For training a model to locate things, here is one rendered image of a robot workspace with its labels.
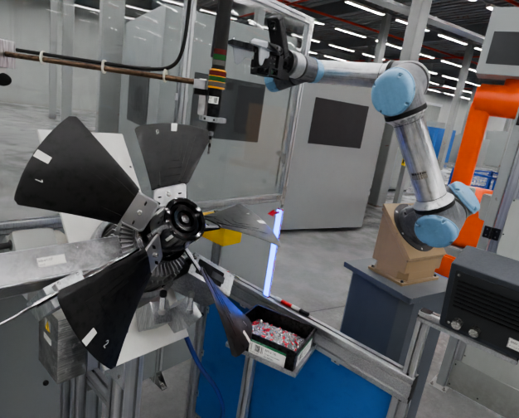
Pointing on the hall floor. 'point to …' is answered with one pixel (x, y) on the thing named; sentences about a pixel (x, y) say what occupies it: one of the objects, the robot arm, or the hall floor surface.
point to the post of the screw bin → (246, 387)
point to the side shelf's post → (65, 399)
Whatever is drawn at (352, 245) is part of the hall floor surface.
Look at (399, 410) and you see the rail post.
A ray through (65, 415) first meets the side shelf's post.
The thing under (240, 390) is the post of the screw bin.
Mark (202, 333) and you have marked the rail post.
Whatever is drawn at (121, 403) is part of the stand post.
